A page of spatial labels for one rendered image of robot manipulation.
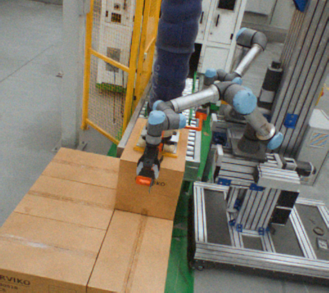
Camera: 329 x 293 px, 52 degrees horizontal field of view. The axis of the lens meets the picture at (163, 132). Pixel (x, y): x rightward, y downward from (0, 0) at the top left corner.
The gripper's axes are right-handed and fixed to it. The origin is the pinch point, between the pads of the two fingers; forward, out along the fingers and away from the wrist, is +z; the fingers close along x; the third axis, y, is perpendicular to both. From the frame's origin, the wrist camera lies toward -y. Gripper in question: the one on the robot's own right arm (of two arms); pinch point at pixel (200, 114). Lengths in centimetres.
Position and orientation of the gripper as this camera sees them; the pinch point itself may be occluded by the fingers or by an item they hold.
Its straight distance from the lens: 253.8
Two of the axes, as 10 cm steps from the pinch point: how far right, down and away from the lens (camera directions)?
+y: -1.3, 4.6, -8.8
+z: -1.6, 8.6, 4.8
